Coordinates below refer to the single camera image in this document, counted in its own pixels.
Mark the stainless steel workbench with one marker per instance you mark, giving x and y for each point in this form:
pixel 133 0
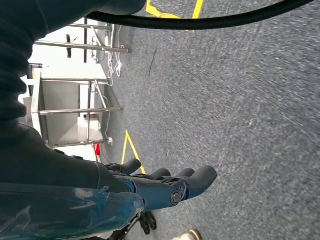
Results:
pixel 62 99

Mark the small red object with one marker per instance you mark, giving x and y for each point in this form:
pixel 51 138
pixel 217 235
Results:
pixel 98 149

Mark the tan rounded object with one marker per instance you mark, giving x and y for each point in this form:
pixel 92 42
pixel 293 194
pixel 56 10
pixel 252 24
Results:
pixel 189 236

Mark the steel frame table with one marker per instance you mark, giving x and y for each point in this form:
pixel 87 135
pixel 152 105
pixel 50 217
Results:
pixel 75 46

